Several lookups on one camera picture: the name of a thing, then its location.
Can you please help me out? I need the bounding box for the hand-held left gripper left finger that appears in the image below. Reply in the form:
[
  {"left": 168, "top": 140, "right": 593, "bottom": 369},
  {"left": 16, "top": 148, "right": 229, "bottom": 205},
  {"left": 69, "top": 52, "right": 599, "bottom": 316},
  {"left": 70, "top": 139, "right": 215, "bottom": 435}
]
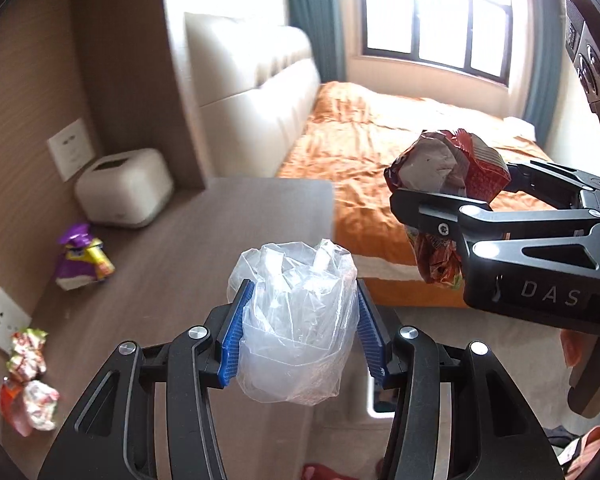
[{"left": 37, "top": 279, "right": 256, "bottom": 480}]

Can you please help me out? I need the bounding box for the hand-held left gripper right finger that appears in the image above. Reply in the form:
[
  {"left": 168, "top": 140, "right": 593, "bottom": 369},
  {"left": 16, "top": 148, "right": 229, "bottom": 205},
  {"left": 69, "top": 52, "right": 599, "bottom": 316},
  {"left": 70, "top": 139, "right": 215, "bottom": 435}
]
[{"left": 356, "top": 279, "right": 566, "bottom": 480}]

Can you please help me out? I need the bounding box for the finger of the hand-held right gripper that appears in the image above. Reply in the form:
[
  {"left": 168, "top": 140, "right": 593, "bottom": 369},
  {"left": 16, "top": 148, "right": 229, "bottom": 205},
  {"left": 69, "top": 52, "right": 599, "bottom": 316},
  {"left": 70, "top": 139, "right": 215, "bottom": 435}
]
[
  {"left": 504, "top": 159, "right": 600, "bottom": 209},
  {"left": 390, "top": 187, "right": 600, "bottom": 281}
]

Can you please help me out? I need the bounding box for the red snack bag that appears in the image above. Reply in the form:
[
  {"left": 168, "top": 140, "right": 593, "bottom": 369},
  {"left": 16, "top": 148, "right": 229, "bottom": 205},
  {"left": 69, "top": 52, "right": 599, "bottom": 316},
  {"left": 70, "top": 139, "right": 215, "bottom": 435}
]
[{"left": 384, "top": 129, "right": 512, "bottom": 292}]

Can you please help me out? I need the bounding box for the clear plastic bag with cup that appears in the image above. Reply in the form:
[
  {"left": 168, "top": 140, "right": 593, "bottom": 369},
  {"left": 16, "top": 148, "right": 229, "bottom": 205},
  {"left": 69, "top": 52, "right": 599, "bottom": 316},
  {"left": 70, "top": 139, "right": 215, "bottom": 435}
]
[{"left": 227, "top": 237, "right": 359, "bottom": 407}]

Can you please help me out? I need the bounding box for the orange bed blanket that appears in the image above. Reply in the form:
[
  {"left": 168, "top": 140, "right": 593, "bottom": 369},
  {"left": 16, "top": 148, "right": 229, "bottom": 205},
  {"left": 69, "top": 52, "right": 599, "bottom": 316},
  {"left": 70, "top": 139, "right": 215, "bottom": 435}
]
[{"left": 277, "top": 81, "right": 571, "bottom": 308}]

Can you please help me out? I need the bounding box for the teal curtain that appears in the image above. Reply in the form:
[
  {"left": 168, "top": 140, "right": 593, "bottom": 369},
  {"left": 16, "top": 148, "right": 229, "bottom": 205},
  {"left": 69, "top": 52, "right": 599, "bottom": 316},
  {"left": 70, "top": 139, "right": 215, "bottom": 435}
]
[
  {"left": 522, "top": 0, "right": 566, "bottom": 131},
  {"left": 285, "top": 0, "right": 348, "bottom": 83}
]

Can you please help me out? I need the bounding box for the red slipper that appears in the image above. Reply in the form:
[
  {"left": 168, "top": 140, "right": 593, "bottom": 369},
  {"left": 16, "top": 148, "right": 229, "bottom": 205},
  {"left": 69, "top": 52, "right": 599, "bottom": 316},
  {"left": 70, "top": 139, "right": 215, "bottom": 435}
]
[{"left": 301, "top": 462, "right": 333, "bottom": 480}]

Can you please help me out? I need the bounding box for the orange cloth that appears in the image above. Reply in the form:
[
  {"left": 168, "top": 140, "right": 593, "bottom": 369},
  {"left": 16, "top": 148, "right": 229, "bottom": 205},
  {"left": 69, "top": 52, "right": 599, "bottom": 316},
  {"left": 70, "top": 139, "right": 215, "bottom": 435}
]
[{"left": 577, "top": 422, "right": 600, "bottom": 480}]

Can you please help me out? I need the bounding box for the purple snack bag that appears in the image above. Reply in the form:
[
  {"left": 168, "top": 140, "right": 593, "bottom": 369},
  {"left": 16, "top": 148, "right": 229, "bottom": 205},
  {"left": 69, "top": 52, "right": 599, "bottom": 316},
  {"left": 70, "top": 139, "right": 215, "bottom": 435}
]
[{"left": 55, "top": 223, "right": 117, "bottom": 292}]

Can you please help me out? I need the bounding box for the white tissue box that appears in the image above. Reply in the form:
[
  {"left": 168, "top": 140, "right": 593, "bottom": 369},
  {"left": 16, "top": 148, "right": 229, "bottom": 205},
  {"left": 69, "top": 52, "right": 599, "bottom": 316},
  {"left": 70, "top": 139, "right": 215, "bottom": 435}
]
[{"left": 75, "top": 148, "right": 174, "bottom": 229}]

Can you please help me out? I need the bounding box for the dark framed window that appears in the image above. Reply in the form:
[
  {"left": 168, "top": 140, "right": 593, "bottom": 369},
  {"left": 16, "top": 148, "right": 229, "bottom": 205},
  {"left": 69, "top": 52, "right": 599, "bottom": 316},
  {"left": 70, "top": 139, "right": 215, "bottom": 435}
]
[{"left": 355, "top": 0, "right": 513, "bottom": 86}]

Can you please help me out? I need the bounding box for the pink white crumpled wrapper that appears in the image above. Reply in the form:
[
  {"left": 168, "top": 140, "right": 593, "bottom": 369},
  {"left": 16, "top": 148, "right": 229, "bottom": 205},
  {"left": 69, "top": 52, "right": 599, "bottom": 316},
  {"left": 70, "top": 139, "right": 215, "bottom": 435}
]
[{"left": 20, "top": 380, "right": 61, "bottom": 432}]

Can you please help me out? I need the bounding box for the yellow green crumpled wrapper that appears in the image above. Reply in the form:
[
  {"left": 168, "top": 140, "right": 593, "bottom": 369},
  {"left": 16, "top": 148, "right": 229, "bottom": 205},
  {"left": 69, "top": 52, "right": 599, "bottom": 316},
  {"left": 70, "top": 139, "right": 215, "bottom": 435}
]
[{"left": 7, "top": 327, "right": 49, "bottom": 381}]

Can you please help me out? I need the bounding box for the cream padded headboard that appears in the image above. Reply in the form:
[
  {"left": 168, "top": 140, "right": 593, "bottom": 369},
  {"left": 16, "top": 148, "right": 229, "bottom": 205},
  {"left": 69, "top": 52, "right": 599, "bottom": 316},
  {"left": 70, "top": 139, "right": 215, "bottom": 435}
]
[{"left": 184, "top": 11, "right": 322, "bottom": 178}]

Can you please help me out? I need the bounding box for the orange plastic container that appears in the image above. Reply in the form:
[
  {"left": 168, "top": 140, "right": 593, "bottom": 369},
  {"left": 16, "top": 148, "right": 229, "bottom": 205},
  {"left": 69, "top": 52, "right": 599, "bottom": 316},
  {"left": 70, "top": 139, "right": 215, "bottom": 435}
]
[{"left": 0, "top": 380, "right": 33, "bottom": 437}]

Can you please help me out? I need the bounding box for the wooden side panel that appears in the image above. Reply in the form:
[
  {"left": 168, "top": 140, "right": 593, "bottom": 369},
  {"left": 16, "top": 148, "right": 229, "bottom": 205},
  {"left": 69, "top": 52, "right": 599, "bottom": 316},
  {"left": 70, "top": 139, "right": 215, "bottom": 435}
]
[{"left": 69, "top": 0, "right": 212, "bottom": 192}]

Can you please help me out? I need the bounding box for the large white wall socket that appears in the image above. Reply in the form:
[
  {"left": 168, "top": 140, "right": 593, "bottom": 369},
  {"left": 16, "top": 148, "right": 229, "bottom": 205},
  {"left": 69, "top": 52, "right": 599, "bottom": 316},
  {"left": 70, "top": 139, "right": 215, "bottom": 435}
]
[{"left": 0, "top": 286, "right": 32, "bottom": 353}]

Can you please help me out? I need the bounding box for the small white wall socket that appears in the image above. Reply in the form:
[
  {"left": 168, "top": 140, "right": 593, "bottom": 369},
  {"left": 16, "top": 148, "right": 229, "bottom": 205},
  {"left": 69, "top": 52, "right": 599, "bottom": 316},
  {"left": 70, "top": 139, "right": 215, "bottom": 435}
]
[{"left": 46, "top": 117, "right": 101, "bottom": 182}]

